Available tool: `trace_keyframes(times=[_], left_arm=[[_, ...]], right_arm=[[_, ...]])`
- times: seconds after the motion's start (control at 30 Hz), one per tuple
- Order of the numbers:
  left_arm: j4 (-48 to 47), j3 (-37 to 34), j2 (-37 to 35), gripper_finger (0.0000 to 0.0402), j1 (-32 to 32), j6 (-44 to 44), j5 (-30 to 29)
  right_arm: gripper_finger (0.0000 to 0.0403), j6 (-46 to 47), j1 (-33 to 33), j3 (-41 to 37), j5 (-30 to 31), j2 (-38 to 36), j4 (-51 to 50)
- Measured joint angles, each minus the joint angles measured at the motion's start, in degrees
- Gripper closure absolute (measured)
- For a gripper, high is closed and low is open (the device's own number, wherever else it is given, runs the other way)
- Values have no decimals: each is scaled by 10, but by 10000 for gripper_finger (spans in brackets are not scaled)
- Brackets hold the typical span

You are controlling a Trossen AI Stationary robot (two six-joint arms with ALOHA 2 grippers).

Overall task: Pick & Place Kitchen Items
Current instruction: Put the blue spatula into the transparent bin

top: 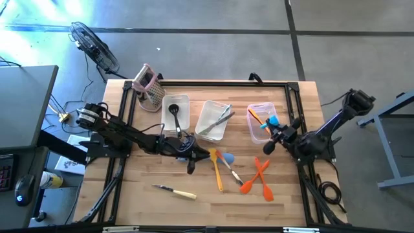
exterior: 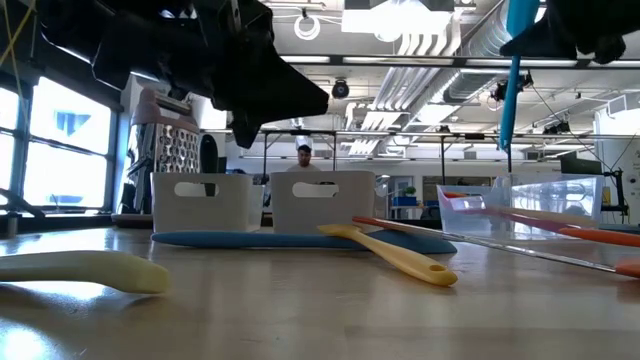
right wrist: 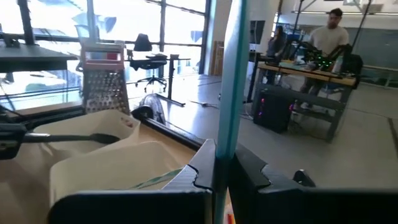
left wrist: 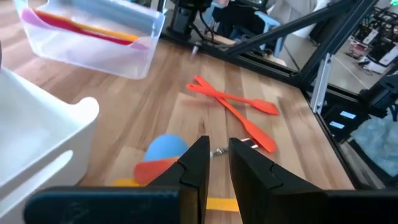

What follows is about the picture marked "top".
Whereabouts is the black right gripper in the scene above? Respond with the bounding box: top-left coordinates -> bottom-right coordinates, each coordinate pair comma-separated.
263,118 -> 303,155

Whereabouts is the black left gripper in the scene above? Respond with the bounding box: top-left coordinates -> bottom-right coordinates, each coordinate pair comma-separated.
157,132 -> 211,175

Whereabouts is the teal silicone spatula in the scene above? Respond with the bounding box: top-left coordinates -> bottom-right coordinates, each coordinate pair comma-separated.
260,115 -> 280,130

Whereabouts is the yellow silicone spatula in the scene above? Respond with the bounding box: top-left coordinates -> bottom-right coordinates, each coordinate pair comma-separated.
208,148 -> 224,193

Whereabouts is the silver metal table knife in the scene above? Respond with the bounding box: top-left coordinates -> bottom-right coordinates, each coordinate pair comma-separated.
198,111 -> 236,136

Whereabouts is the black slotted spoon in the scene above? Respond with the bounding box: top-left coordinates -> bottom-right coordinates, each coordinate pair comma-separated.
168,103 -> 183,139

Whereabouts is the orange and white handled knife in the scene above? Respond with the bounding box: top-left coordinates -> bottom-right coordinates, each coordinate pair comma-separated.
215,150 -> 245,188

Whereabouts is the cream-handled paring knife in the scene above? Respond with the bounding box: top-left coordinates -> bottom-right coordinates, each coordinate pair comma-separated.
151,183 -> 198,201

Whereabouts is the pale blue handled table knife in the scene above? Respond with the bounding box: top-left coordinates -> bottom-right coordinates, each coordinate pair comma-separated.
219,104 -> 233,123

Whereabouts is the clear plastic bin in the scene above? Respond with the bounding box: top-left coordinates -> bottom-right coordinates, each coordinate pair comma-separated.
246,102 -> 280,145

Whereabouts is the pink-trimmed metal box grater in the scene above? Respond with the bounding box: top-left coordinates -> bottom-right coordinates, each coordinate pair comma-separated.
131,63 -> 167,113

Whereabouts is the white printed box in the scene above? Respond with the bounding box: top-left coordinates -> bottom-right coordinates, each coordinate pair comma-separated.
54,133 -> 87,176

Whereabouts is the black floor fan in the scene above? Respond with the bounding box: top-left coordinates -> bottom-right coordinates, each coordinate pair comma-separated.
68,21 -> 121,75

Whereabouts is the yellow and white can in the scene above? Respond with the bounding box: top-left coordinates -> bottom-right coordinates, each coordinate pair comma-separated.
39,171 -> 64,190

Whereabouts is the black computer desk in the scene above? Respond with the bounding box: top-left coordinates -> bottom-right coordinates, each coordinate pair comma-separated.
0,147 -> 49,229

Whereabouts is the black computer mouse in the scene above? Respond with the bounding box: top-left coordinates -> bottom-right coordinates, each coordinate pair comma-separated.
14,174 -> 36,207

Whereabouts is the dark grey desk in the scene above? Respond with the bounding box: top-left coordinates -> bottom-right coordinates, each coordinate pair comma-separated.
0,65 -> 60,151

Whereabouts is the black keyboard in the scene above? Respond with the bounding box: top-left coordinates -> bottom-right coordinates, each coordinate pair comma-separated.
0,154 -> 17,192

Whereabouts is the white plastic handled bin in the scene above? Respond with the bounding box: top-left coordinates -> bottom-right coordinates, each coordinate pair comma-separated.
160,93 -> 191,136
194,100 -> 232,144

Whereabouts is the black strap clip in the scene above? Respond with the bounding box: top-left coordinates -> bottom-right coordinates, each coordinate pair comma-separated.
248,72 -> 264,85

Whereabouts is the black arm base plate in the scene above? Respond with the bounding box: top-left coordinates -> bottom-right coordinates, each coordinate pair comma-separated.
78,131 -> 133,160
289,132 -> 338,163

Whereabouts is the black aluminium table frame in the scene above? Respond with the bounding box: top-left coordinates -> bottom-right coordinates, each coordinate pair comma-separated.
77,79 -> 349,227

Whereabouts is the coiled black cable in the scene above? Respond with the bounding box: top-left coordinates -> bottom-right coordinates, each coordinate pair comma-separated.
318,173 -> 347,214

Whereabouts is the white metal bracket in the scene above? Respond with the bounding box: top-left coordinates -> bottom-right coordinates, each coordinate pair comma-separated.
283,227 -> 321,233
102,226 -> 140,233

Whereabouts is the grey metal table frame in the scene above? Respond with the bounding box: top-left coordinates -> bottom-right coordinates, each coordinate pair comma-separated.
356,90 -> 414,190

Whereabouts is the black floor cable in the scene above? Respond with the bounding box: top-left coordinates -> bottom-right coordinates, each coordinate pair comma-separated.
47,53 -> 104,135

